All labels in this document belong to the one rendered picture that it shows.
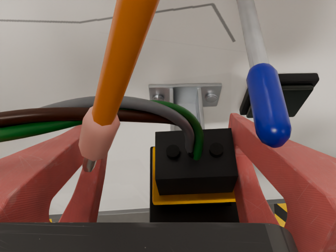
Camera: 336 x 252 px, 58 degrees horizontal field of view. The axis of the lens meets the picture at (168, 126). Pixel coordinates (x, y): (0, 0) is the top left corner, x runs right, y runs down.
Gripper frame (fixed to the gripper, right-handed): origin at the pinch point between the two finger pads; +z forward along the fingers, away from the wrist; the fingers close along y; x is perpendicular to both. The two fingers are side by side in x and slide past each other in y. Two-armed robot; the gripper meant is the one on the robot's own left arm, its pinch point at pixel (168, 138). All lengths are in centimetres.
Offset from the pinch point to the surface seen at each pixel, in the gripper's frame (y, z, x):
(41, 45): 6.6, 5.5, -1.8
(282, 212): -50, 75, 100
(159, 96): 0.5, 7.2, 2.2
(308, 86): -8.4, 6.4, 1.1
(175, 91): -0.5, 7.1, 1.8
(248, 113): -5.4, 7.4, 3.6
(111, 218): 26, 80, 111
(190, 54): -1.2, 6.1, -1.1
